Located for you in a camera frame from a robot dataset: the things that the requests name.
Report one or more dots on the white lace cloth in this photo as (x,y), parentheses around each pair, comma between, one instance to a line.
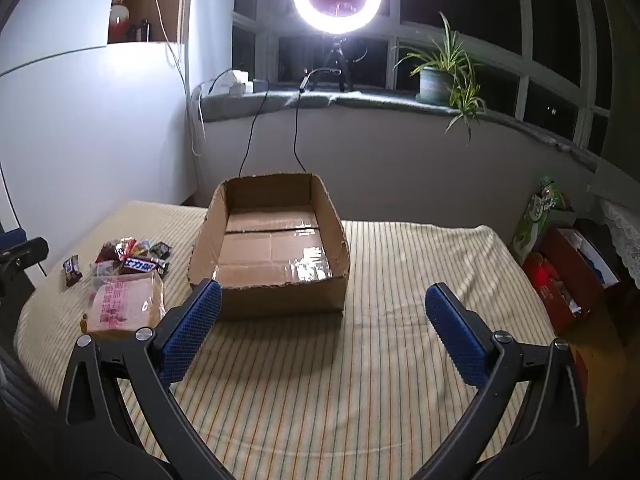
(625,230)

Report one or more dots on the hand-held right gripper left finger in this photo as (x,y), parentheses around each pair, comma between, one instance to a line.
(192,332)

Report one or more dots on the red cardboard box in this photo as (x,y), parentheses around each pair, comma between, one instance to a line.
(560,260)

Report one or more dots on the green snack bag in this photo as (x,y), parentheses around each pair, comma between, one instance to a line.
(537,220)

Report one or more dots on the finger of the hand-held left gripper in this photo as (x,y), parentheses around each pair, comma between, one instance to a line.
(30,252)
(12,238)

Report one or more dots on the white framed window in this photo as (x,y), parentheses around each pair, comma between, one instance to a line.
(450,0)

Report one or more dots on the white power strip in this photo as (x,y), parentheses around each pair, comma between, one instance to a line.
(235,82)

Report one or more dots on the sliced bread packet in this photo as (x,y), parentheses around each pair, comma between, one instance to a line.
(122,305)

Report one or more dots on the striped bed sheet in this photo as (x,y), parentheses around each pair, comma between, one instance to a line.
(400,270)

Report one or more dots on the dark chocolate bar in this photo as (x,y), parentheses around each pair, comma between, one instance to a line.
(140,264)
(71,270)

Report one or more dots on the dark bottle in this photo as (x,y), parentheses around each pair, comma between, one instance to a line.
(141,31)

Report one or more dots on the red-edged clear snack packet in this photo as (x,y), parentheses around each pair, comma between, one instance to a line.
(111,252)

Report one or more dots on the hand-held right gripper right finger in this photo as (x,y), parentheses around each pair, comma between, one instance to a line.
(457,337)

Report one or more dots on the black power adapter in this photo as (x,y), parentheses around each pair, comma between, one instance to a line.
(260,86)

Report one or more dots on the black and white snack packet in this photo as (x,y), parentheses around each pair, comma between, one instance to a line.
(161,249)

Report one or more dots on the white wardrobe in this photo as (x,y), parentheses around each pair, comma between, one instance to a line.
(100,135)

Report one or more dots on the potted spider plant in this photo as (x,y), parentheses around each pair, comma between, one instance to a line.
(432,85)

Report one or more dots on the black tripod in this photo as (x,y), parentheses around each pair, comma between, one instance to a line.
(336,55)

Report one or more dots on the red and white vase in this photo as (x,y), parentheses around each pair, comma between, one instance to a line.
(119,25)

